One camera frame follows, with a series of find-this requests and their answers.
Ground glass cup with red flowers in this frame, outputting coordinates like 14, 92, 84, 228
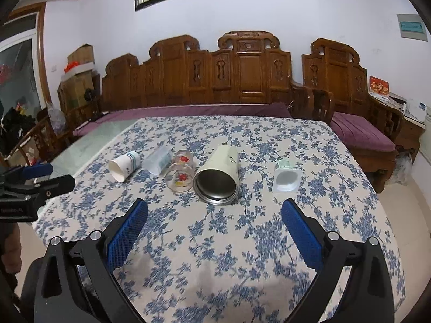
164, 149, 196, 192

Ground white striped paper cup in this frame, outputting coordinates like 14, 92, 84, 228
108, 151, 141, 183

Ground translucent plastic cup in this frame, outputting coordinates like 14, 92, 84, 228
142, 146, 173, 176

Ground cream steel-lined thermos cup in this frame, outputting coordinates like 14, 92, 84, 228
193, 144, 240, 206

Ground wooden chair at left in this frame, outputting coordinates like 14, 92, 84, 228
0, 96, 102, 169

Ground wooden framed door window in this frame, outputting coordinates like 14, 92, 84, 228
1, 2, 52, 158

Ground stacked cardboard boxes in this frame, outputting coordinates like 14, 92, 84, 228
58, 44, 99, 113

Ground blue floral tablecloth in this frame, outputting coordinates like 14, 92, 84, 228
34, 117, 405, 322

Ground wooden side table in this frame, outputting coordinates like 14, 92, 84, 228
369, 95, 425, 162

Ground purple armchair cushion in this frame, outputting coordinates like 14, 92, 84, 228
330, 112, 395, 152

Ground purple sofa cushion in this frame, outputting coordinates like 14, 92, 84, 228
73, 103, 292, 137

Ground red card on side table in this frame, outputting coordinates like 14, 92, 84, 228
369, 76, 389, 99

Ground carved wooden armchair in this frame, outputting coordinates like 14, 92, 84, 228
302, 38, 397, 193

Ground carved wooden sofa bench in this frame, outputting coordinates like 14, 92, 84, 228
102, 31, 314, 119

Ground grey wall electrical box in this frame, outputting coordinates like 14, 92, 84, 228
397, 14, 428, 42

